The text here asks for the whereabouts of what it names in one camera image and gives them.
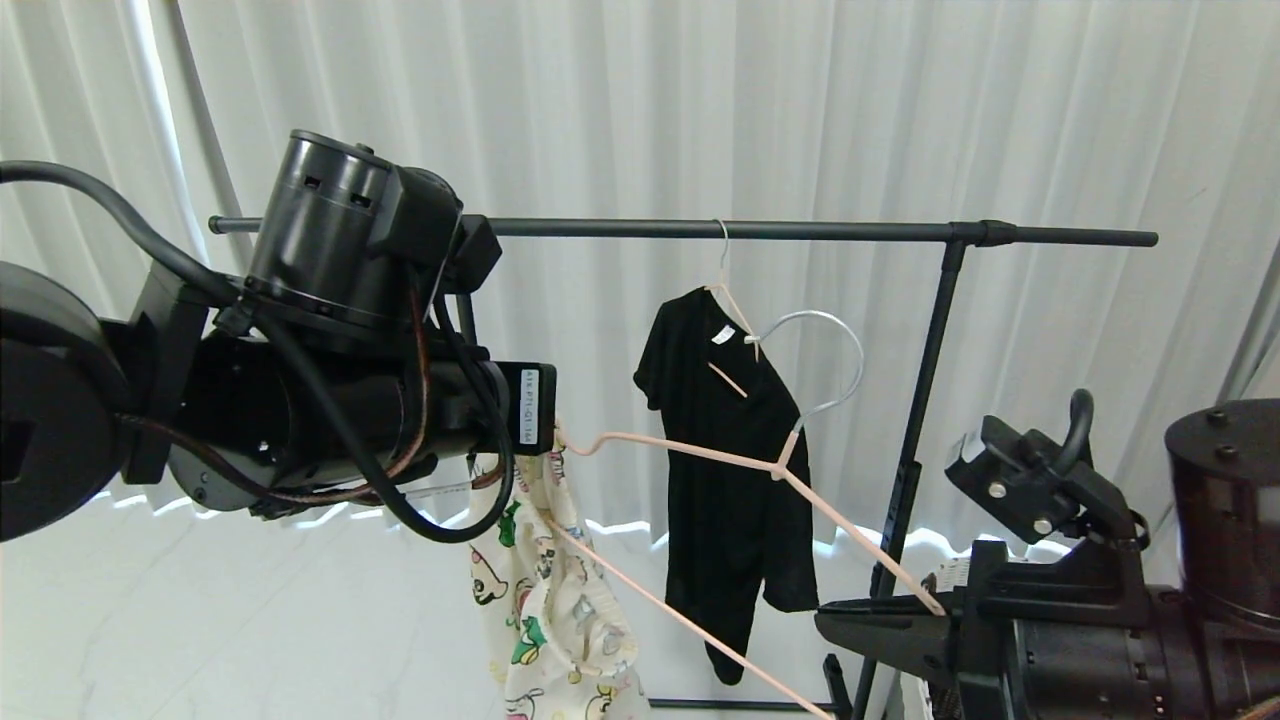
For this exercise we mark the pink clothes hanger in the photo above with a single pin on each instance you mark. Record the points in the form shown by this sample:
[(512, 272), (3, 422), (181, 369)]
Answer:
[(700, 452), (722, 290)]

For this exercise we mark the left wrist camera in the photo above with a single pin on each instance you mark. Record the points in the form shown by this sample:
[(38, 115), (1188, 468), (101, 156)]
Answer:
[(475, 255)]

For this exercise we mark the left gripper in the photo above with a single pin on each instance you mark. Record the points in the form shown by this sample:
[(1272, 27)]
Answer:
[(300, 420)]

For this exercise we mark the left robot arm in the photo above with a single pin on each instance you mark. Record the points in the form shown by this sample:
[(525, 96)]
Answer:
[(320, 230)]

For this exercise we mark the black clothes rack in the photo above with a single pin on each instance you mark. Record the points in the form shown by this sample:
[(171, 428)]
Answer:
[(850, 231)]

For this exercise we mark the black garment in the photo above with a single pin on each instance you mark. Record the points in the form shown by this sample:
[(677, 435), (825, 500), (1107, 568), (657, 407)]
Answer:
[(730, 500)]

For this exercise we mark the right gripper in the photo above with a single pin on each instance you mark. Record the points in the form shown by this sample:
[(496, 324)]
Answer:
[(1080, 670)]

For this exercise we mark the white curtain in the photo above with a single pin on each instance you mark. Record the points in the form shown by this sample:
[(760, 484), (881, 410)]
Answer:
[(700, 110)]

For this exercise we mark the cream printed garment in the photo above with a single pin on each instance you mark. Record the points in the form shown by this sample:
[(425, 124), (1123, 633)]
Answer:
[(560, 600)]

